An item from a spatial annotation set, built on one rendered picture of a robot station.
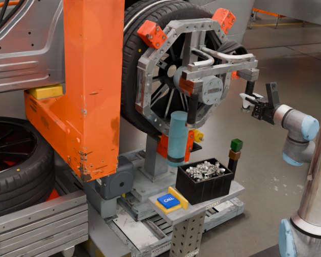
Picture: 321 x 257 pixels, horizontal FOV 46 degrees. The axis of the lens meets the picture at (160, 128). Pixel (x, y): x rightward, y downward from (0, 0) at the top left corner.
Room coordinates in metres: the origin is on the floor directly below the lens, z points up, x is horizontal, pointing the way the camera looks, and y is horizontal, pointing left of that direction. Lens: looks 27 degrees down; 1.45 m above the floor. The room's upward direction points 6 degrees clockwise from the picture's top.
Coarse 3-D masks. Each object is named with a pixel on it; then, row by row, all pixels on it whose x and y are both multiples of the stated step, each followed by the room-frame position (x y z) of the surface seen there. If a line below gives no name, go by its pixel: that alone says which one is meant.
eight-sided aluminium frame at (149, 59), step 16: (176, 32) 1.59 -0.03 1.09; (208, 32) 1.79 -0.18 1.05; (160, 48) 1.55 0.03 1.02; (144, 64) 1.51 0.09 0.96; (144, 80) 1.51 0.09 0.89; (224, 80) 1.82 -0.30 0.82; (144, 96) 1.51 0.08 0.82; (224, 96) 1.83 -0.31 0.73; (144, 112) 1.51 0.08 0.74; (208, 112) 1.77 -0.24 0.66; (160, 128) 1.57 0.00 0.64; (192, 128) 1.70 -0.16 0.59
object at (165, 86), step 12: (180, 48) 1.77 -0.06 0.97; (216, 48) 1.88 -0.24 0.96; (168, 60) 1.75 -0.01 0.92; (180, 60) 1.81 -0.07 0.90; (204, 60) 1.95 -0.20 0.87; (168, 84) 1.72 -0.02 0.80; (156, 96) 1.69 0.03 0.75; (168, 96) 1.74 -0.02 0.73; (180, 96) 1.78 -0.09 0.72; (156, 108) 1.85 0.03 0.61; (168, 108) 1.73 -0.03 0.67; (180, 108) 1.84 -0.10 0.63; (168, 120) 1.71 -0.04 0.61
